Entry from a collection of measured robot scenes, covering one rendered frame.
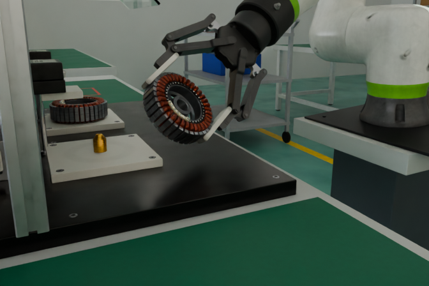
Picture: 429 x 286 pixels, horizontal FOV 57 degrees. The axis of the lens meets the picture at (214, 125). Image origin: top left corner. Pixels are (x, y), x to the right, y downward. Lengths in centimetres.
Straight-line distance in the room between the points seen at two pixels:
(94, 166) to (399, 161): 53
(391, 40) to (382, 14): 6
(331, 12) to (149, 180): 64
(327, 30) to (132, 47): 525
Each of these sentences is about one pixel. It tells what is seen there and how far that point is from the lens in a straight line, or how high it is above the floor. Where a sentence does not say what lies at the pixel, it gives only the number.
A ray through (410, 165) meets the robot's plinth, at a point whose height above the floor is 73.
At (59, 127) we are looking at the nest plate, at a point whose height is 78.
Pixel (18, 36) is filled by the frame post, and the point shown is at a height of 96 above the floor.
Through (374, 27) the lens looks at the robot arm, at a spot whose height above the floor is 96.
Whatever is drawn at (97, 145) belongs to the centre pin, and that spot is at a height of 79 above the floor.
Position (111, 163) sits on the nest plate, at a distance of 57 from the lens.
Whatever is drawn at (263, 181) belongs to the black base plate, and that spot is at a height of 77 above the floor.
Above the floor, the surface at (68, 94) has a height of 88.
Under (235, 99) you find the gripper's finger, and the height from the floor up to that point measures 85.
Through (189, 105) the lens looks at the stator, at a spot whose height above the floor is 85.
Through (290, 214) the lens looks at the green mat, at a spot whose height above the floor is 75.
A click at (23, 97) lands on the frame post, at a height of 91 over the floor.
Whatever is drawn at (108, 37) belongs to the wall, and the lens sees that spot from 602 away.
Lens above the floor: 97
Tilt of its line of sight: 14 degrees down
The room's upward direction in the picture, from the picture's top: straight up
